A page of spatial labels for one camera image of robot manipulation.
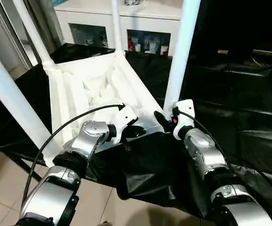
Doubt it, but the white plastic table top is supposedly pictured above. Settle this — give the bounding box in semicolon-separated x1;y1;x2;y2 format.
42;51;172;167

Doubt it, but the black shiny mat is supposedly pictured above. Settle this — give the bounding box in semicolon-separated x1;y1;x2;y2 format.
0;42;272;222

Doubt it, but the red bottle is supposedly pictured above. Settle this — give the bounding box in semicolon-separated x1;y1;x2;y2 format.
128;34;135;52

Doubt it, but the long dark metal bar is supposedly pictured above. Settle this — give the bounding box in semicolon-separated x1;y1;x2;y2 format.
252;48;272;57

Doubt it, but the patterned mug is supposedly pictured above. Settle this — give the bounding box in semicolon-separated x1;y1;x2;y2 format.
123;0;148;6

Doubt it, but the white glass-door cabinet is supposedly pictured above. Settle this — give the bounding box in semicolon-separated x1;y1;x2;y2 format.
54;0;184;57

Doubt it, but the grey curtain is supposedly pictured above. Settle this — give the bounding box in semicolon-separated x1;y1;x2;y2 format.
26;0;66;53

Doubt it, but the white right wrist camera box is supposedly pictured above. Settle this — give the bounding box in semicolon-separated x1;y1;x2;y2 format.
172;98;196;140

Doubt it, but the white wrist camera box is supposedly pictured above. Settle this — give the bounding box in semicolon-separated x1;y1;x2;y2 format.
172;98;196;140
107;104;139;145

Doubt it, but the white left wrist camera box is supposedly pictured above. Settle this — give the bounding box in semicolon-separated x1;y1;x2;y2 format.
107;104;139;145

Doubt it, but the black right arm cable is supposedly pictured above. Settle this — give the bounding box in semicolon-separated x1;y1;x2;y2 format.
179;110;272;220

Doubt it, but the black table frame leg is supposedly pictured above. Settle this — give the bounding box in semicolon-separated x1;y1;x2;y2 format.
19;157;42;182

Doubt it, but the glass door with grey frame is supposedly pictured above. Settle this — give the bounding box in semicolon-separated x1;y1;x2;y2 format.
0;0;39;76

